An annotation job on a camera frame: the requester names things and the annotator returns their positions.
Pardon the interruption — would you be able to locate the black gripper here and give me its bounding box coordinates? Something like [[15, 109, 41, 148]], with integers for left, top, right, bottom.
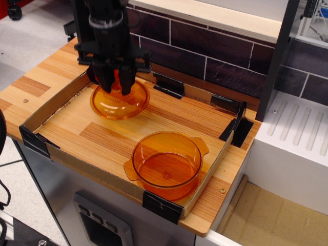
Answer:
[[74, 15, 152, 95]]

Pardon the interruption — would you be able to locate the orange transparent pot lid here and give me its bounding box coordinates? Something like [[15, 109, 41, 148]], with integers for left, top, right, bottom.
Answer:
[[90, 81, 150, 120]]

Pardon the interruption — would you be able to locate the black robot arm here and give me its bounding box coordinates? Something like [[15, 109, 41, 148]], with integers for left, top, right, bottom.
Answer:
[[72, 1, 151, 95]]

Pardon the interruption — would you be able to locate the orange transparent pot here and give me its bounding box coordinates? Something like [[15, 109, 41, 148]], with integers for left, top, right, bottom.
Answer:
[[124, 131, 209, 201]]

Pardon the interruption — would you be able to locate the red toy strawberry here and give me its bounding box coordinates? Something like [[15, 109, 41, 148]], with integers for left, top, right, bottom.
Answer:
[[95, 68, 119, 83]]

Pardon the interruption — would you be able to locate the light wooden shelf board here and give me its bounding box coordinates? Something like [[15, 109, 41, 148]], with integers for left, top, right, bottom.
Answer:
[[129, 0, 282, 44]]

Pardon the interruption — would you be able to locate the cardboard fence with black tape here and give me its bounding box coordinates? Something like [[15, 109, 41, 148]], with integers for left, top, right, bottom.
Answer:
[[19, 52, 254, 226]]

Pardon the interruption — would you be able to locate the black caster wheel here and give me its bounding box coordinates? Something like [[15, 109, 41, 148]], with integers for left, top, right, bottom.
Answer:
[[7, 5, 23, 21]]

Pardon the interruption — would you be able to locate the white toy sink drainboard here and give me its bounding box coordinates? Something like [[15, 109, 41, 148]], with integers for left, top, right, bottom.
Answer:
[[245, 92, 327, 214]]

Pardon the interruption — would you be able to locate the dark grey shelf post left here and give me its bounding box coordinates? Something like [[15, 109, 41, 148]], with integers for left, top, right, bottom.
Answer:
[[71, 0, 103, 57]]

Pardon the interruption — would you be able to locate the dark grey shelf post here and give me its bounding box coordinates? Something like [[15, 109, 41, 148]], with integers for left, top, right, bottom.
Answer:
[[71, 0, 103, 57], [256, 1, 299, 122]]

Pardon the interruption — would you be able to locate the dark grey shelf post right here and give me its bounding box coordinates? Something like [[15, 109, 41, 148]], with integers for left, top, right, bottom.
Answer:
[[256, 1, 299, 122]]

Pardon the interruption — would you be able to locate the black braided cable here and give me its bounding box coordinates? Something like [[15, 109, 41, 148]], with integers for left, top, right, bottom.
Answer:
[[0, 179, 12, 246]]

